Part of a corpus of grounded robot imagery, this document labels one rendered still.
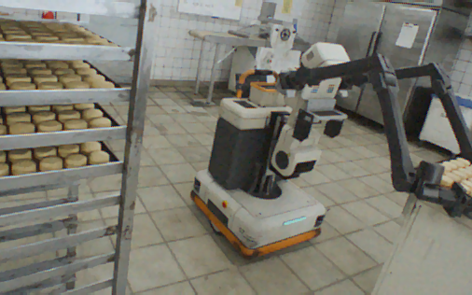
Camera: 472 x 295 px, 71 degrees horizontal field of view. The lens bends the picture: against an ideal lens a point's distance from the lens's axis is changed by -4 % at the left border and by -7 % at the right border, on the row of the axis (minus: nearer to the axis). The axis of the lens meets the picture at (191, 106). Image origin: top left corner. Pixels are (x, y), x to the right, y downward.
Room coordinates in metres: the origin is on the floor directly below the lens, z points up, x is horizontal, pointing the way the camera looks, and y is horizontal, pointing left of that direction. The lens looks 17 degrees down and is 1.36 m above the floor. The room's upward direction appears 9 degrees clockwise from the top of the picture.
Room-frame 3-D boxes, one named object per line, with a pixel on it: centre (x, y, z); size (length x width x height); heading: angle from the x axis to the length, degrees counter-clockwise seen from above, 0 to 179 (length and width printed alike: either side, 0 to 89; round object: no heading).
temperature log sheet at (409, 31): (4.48, -2.60, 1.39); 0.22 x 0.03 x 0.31; 29
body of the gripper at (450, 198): (0.95, -0.86, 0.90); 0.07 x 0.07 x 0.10; 77
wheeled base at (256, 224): (1.98, -0.52, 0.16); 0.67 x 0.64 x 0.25; 32
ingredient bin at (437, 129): (4.17, -3.42, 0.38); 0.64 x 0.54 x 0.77; 122
